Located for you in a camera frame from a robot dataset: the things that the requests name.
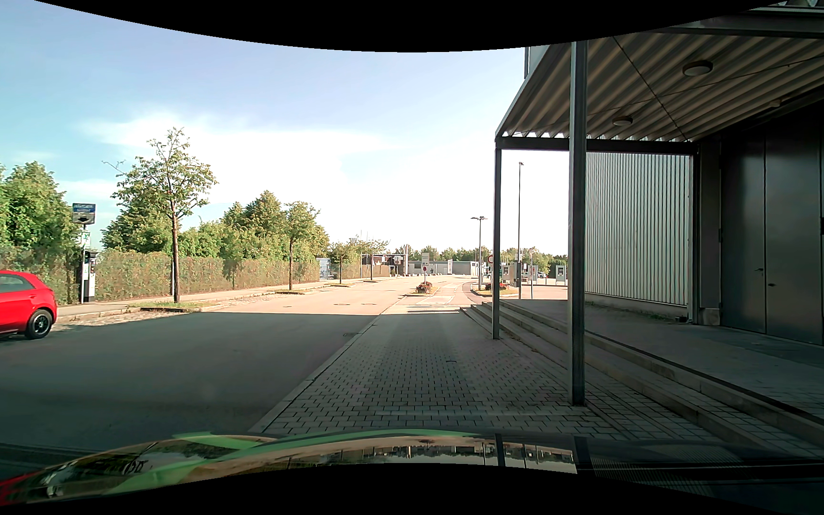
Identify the wood of green trees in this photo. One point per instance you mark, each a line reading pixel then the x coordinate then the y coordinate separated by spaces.
pixel 18 207

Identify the long green hedge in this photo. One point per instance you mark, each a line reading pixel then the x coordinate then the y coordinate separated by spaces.
pixel 204 275

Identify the round road sign on post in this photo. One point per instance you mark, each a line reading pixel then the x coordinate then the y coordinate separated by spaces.
pixel 489 266

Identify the grey asphalt road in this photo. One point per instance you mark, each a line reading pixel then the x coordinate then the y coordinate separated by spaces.
pixel 140 372

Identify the ticket machine with blue sign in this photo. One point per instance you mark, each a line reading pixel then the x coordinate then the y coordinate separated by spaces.
pixel 85 250

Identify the traffic island with flowers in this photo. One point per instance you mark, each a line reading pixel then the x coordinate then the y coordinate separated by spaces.
pixel 424 288

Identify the row of distant trees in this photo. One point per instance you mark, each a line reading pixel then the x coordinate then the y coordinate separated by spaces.
pixel 483 254

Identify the car's own bonnet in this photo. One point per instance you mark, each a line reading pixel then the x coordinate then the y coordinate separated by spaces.
pixel 355 450

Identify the red brick paved strip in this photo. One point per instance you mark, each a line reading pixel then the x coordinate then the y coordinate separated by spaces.
pixel 426 379

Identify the low distant buildings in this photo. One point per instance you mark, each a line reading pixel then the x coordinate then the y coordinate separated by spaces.
pixel 448 267

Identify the double-headed lamp post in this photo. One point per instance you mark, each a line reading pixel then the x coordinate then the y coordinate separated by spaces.
pixel 479 247

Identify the pavement beside hedge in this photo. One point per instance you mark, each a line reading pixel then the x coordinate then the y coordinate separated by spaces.
pixel 190 297

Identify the tall thin lamp post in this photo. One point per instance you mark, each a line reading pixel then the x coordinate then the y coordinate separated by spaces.
pixel 519 229

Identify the slender young tree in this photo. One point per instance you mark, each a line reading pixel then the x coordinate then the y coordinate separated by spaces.
pixel 169 193

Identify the grey metal-clad building with canopy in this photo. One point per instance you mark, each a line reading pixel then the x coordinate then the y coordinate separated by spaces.
pixel 777 236

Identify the small round-crowned tree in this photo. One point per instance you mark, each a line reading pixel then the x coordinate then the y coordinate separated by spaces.
pixel 296 225

